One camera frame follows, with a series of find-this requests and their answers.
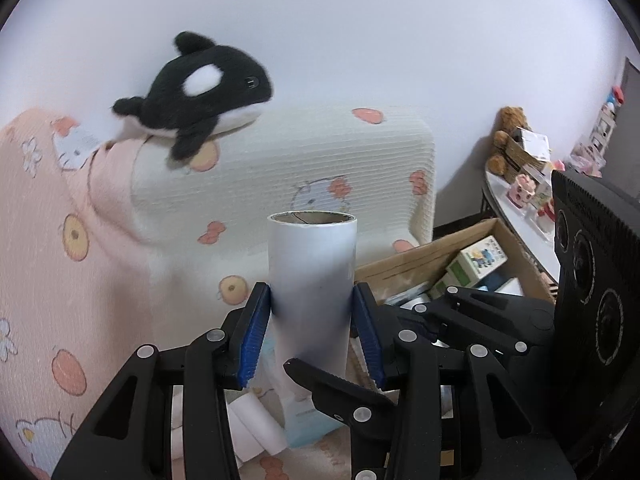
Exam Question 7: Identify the white paper roll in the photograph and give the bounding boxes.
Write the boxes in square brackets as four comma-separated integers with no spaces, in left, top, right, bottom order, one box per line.
[227,392,288,464]
[268,210,357,401]

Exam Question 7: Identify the light blue refill pouch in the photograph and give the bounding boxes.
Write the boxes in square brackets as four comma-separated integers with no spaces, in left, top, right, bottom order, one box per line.
[250,334,342,448]

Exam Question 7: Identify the white green cartoon carton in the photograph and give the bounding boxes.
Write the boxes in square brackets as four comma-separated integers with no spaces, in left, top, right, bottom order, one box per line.
[446,235,508,288]

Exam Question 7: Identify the white side table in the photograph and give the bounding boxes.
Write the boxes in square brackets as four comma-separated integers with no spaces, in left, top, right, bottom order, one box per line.
[483,170,560,283]

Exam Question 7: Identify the cardboard box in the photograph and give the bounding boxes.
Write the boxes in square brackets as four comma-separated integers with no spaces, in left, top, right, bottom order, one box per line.
[356,219,553,304]

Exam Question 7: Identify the pink cake figurine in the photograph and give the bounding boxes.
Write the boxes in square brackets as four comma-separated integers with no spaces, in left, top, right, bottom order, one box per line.
[506,174,537,209]

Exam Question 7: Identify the pink Hello Kitty blanket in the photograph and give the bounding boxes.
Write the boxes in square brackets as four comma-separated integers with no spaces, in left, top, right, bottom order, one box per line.
[1,108,152,479]

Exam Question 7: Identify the brown teddy bear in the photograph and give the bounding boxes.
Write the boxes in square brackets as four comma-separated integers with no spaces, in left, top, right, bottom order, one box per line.
[487,106,528,177]

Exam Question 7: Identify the cream Hello Kitty pillow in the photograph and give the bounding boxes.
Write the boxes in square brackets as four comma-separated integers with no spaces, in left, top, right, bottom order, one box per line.
[131,105,435,328]

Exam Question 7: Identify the orca plush toy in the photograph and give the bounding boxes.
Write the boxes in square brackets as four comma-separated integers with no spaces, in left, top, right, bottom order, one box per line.
[112,32,273,162]

